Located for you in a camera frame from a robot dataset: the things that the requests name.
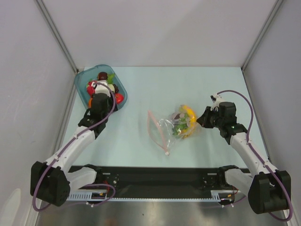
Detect yellow fake banana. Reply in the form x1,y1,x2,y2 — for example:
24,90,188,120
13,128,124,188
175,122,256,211
179,105,197,139

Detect clear zip top bag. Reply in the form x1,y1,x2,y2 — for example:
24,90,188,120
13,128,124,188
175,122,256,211
147,106,198,156

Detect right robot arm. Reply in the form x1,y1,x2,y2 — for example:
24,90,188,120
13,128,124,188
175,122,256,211
197,97,292,214

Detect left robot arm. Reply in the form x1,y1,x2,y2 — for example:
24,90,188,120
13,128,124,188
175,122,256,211
30,93,117,211

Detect small red fake apple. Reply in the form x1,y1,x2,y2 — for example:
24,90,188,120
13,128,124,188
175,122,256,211
115,93,124,105

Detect purple fake grapes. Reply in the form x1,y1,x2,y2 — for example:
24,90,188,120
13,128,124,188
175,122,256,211
113,84,119,93

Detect dark red fake apple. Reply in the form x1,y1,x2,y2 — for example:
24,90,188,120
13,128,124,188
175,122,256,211
97,72,108,81

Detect teal plastic bin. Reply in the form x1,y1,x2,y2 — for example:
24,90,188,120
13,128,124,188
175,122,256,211
74,65,127,110

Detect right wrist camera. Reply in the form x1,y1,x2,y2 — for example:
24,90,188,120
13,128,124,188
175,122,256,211
210,93,224,111

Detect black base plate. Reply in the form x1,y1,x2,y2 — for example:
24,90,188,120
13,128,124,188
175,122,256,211
65,165,250,199

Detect right white cable duct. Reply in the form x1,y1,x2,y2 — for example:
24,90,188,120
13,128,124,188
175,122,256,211
211,190,235,202

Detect white cable duct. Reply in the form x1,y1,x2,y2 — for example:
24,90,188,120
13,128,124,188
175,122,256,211
67,190,109,202
211,190,235,202

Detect right aluminium frame post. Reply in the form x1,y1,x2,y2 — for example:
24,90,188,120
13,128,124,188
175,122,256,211
241,0,285,73

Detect aluminium frame post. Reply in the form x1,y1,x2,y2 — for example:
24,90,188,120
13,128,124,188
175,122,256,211
34,0,79,74
241,0,285,73

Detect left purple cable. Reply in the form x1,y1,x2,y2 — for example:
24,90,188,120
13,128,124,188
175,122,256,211
32,82,118,211

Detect left white cable duct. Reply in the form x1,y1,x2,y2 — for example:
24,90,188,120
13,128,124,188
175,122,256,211
67,190,109,202

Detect left aluminium frame post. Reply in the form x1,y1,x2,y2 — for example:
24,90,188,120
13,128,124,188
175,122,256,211
34,0,79,74

